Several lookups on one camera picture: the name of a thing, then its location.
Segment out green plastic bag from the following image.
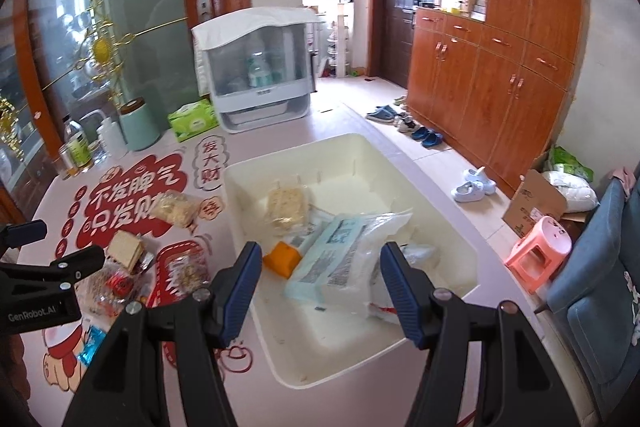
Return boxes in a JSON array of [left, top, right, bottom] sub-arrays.
[[547, 146, 594, 182]]

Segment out clear nut snack bag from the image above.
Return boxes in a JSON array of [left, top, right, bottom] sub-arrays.
[[162, 251, 212, 299]]

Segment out wooden wall cabinet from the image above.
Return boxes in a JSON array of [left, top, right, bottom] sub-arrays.
[[406, 0, 591, 200]]

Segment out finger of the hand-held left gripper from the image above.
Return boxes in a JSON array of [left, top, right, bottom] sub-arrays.
[[0, 219, 47, 253], [0, 245, 106, 292]]

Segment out red white printed table mat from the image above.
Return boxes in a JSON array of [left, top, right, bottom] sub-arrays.
[[40, 127, 281, 427]]

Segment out white printer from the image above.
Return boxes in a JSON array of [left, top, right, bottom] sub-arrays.
[[191, 7, 326, 135]]

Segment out white sack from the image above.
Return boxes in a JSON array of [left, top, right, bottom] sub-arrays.
[[542, 169, 599, 212]]

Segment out clear noodle snack packet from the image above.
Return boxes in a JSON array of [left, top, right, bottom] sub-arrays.
[[266, 184, 311, 235]]

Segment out white plastic bin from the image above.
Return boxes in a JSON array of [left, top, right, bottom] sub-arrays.
[[223, 133, 483, 390]]

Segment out mint green canister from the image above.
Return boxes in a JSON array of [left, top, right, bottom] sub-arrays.
[[119, 98, 161, 152]]

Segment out pink plastic stool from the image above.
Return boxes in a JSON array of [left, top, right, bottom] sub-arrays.
[[504, 216, 573, 294]]

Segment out white cup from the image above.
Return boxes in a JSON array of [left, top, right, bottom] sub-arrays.
[[97, 117, 126, 160]]

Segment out gold door ornament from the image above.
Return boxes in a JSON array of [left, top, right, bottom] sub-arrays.
[[40, 0, 193, 108]]

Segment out clear plastic bag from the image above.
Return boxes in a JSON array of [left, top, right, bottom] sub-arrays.
[[350, 212, 442, 323]]

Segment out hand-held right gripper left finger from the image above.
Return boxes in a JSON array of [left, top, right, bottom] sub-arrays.
[[61, 241, 264, 427]]

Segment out white sneakers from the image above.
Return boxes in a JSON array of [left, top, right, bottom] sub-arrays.
[[392, 112, 419, 134]]

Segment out white child shoe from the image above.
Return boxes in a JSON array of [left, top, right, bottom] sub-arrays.
[[451, 182, 485, 204], [462, 167, 497, 195]]

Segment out blue clogs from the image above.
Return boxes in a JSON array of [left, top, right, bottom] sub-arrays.
[[411, 127, 445, 148]]

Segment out brown grey snack packet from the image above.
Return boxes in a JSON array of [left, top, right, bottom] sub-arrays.
[[106, 230, 147, 271]]

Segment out clear pale snack packet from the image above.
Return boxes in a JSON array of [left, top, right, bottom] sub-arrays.
[[150, 189, 201, 229]]

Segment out white shoe rack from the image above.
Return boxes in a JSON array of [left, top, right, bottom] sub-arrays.
[[325, 2, 354, 78]]

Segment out green label bottle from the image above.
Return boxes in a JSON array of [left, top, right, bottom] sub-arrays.
[[61, 116, 94, 172]]

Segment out red snack packet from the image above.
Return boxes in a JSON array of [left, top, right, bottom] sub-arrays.
[[82, 268, 151, 309]]

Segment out orange snack packet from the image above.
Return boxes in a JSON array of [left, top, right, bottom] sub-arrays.
[[263, 241, 301, 279]]

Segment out grey blue slippers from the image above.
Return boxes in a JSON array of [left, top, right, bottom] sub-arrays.
[[365, 104, 399, 124]]

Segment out dark entrance door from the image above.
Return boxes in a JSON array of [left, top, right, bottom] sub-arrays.
[[382, 0, 422, 90]]

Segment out green tissue pack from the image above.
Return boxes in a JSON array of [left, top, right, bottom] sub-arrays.
[[167, 99, 220, 142]]

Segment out light blue snack packet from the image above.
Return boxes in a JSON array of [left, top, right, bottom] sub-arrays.
[[285, 213, 371, 303]]

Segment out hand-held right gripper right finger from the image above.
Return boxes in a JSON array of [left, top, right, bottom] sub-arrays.
[[379, 241, 583, 427]]

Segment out cardboard box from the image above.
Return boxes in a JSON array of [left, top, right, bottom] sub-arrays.
[[501, 152, 569, 240]]

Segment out blue sofa chair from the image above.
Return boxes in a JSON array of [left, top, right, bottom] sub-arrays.
[[547, 179, 640, 388]]

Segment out small blue snack packet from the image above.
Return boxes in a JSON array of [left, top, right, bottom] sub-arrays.
[[76, 326, 109, 366]]

